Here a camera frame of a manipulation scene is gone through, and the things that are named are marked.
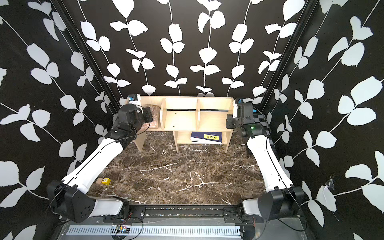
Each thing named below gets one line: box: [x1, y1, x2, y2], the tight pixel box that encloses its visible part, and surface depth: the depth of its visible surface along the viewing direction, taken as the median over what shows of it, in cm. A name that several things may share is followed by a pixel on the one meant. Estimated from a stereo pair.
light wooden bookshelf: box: [133, 96, 234, 153], surface depth 86 cm
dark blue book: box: [190, 131, 223, 145], surface depth 89 cm
